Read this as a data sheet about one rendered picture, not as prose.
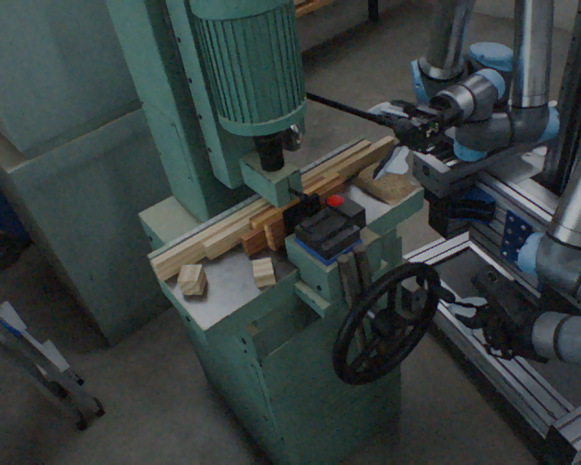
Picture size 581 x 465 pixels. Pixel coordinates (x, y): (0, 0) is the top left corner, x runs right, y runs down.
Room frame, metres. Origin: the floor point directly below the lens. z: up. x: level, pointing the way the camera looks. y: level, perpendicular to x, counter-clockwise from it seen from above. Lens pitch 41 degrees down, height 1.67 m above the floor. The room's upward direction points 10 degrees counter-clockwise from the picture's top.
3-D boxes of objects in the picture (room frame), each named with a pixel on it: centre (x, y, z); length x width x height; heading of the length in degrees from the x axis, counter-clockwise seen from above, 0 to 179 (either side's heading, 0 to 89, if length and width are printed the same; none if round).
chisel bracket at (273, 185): (0.97, 0.02, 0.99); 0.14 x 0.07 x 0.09; 31
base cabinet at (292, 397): (1.05, 0.07, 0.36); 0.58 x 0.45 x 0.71; 31
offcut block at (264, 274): (0.76, 0.07, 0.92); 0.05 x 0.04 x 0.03; 2
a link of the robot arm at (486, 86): (1.01, -0.45, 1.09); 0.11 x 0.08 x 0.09; 121
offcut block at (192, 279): (0.77, 0.21, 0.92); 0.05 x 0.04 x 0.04; 168
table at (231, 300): (0.85, -0.04, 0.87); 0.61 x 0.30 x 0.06; 121
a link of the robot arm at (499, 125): (1.00, -0.46, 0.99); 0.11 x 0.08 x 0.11; 85
